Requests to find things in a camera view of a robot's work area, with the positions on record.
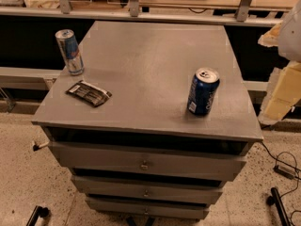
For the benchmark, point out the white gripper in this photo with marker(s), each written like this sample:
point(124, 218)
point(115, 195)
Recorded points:
point(292, 37)

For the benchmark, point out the grey drawer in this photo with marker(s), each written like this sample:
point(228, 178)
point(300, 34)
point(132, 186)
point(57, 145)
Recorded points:
point(209, 166)
point(158, 209)
point(144, 191)

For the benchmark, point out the black right base leg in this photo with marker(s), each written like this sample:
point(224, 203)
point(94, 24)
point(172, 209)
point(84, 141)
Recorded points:
point(275, 199)

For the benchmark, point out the silver blue energy drink can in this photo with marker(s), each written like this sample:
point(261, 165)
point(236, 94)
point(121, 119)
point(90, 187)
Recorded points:
point(70, 52)

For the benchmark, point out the black power adapter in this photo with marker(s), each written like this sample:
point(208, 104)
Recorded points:
point(284, 172)

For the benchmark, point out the black left base leg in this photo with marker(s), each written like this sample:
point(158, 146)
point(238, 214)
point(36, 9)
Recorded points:
point(38, 212)

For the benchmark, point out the middle grey drawer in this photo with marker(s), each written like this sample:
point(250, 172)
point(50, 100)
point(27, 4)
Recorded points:
point(144, 191)

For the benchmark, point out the top grey drawer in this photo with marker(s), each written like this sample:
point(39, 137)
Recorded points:
point(209, 166)

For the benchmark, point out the blue pepsi can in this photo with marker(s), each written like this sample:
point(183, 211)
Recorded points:
point(203, 87)

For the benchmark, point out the grey drawer cabinet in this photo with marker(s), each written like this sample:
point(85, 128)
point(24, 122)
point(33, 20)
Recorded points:
point(149, 68)

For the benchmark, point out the grey metal shelf rail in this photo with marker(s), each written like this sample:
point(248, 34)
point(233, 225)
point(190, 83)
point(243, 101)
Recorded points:
point(133, 13)

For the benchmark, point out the bottom grey drawer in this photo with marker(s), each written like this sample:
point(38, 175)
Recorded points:
point(158, 209)

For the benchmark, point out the black base leg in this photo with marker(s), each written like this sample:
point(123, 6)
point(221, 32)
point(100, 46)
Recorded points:
point(275, 199)
point(38, 212)

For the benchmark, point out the black snack packet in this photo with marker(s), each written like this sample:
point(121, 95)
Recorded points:
point(89, 93)

